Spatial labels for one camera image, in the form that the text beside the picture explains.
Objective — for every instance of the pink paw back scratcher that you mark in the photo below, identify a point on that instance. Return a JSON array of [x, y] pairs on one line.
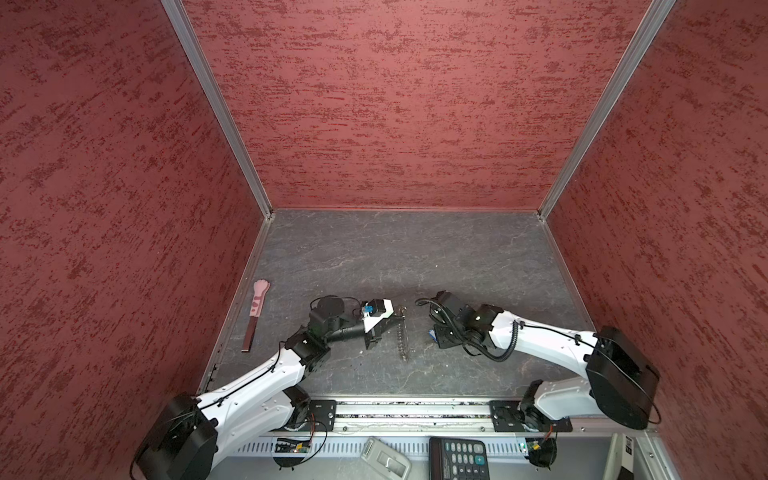
[[260, 289]]

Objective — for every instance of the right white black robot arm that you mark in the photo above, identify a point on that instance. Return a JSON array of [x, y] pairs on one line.
[[610, 377]]

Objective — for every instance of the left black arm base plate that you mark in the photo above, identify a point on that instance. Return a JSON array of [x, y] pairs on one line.
[[321, 415]]

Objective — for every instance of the white box with label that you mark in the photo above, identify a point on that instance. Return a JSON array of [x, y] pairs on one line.
[[620, 458]]

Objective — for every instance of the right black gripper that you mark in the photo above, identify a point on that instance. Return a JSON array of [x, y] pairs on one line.
[[441, 322]]

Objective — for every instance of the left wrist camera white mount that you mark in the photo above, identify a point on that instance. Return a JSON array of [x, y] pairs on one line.
[[374, 311]]

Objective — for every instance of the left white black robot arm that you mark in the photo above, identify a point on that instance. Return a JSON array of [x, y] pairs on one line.
[[193, 434]]

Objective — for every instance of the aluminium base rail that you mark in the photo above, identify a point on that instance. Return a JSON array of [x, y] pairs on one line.
[[439, 416]]

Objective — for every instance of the black desk calculator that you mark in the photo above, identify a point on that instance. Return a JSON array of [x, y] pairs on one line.
[[457, 459]]

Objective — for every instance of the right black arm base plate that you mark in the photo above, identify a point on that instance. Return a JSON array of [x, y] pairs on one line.
[[507, 416]]

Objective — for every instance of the grey plastic device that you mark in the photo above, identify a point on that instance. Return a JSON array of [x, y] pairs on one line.
[[385, 461]]

